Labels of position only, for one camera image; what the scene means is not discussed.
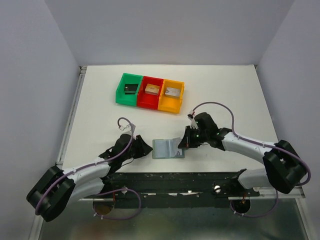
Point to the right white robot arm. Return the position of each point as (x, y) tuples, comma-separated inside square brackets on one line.
[(281, 168)]

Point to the black card stack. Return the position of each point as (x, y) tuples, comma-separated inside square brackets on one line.
[(130, 89)]

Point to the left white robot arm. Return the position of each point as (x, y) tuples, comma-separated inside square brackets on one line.
[(59, 187)]

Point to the copper card stack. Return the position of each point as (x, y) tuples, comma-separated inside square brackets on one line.
[(152, 89)]

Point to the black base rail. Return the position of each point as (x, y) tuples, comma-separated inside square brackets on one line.
[(173, 190)]

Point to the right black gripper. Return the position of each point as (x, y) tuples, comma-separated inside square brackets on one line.
[(187, 141)]

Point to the aluminium frame rail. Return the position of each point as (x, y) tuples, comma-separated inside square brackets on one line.
[(38, 220)]

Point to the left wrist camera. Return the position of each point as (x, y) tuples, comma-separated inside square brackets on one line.
[(129, 129)]

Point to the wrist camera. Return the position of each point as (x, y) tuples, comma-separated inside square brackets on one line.
[(129, 129), (193, 122)]

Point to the yellow plastic bin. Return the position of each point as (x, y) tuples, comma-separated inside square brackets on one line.
[(167, 104)]

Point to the red plastic bin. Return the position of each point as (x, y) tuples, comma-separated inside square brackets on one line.
[(145, 100)]

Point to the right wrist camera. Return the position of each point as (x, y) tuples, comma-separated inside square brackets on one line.
[(193, 122)]

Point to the green plastic bin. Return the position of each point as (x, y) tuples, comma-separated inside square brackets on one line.
[(120, 97)]

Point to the silver card stack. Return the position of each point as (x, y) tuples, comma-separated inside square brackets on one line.
[(172, 92)]

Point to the silver credit card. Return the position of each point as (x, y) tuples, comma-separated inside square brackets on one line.
[(180, 153)]

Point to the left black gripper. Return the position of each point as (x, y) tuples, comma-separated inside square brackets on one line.
[(143, 149)]

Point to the green leather card holder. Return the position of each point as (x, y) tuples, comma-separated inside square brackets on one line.
[(165, 148)]

